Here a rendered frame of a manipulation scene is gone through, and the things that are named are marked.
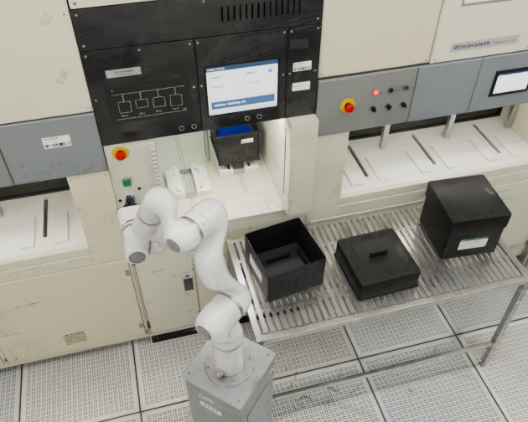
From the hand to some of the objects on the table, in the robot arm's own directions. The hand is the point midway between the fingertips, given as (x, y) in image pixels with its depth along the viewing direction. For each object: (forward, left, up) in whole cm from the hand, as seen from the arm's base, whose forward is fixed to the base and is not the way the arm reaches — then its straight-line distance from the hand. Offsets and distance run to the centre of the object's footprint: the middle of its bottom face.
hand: (129, 200), depth 226 cm
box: (+94, -117, -44) cm, 157 cm away
